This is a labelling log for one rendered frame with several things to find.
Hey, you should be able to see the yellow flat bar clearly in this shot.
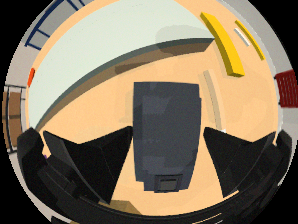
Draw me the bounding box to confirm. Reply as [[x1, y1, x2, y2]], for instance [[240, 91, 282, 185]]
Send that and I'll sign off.
[[200, 12, 245, 77], [234, 20, 266, 61]]

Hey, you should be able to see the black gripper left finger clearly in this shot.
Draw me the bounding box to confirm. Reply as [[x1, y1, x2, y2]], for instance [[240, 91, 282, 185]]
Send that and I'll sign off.
[[43, 125, 133, 205]]

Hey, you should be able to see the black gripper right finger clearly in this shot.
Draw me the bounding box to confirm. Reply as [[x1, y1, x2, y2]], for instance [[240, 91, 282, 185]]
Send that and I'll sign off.
[[204, 127, 275, 197]]

